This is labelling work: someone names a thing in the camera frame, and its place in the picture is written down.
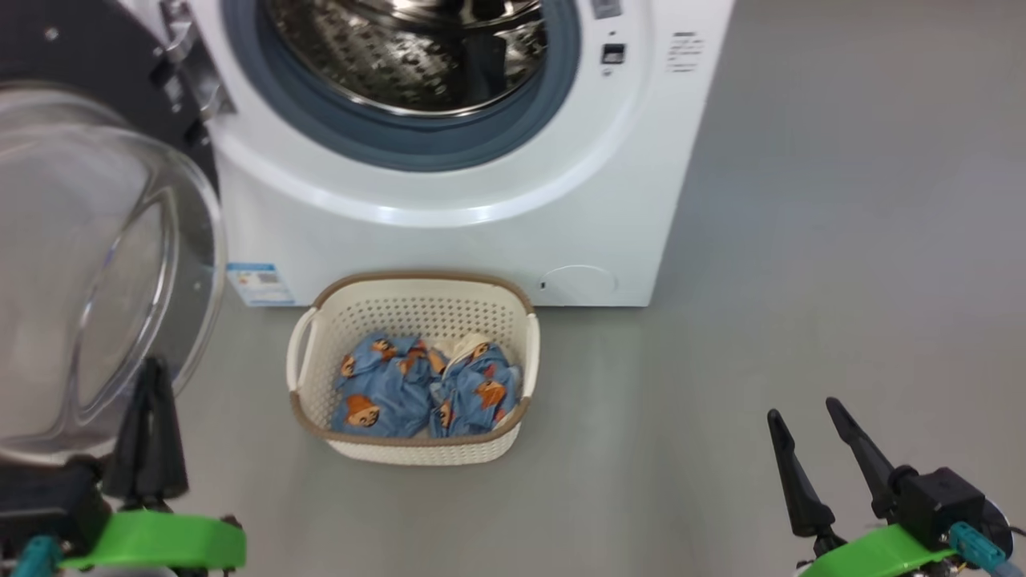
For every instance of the printed text label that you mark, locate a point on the printed text label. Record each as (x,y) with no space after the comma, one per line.
(687,53)

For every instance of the round white drain filter cover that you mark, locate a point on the round white drain filter cover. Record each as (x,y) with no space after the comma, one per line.
(579,284)

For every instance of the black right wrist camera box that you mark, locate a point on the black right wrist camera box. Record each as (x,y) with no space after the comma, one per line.
(938,501)

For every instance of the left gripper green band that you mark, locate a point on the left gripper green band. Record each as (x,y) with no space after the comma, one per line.
(160,541)

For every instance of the white front-load washing machine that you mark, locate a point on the white front-load washing machine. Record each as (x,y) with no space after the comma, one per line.
(449,240)

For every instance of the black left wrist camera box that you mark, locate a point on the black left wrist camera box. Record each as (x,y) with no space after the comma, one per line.
(48,505)

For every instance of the blue energy label sticker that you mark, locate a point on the blue energy label sticker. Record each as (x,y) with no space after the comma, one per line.
(260,285)

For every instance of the blue cartoon print garment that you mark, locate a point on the blue cartoon print garment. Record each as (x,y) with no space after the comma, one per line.
(385,393)

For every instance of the glass washing machine door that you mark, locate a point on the glass washing machine door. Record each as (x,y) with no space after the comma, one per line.
(104,280)

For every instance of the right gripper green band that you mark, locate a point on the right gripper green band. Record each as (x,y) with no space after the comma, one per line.
(882,553)

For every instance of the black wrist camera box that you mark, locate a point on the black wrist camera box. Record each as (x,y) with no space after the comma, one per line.
(48,505)
(938,501)

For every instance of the metal door hinge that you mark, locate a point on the metal door hinge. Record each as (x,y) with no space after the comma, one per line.
(196,72)

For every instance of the cream perforated laundry basket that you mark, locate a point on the cream perforated laundry basket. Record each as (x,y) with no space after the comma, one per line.
(417,308)

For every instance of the perforated steel washer drum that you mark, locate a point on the perforated steel washer drum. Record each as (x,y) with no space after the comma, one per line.
(385,56)

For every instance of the washer drum opening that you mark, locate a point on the washer drum opening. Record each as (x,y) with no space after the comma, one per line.
(337,132)

